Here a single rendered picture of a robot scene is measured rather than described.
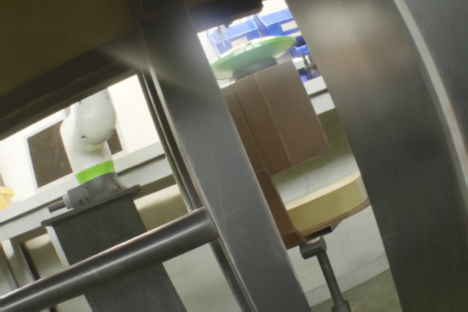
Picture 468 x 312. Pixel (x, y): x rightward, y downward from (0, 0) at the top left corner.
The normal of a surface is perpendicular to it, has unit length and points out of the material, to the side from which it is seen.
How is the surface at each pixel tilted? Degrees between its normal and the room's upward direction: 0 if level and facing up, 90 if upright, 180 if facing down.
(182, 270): 90
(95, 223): 90
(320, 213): 90
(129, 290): 90
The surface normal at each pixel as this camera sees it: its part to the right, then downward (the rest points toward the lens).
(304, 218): -0.33, 0.06
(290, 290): 0.12, -0.13
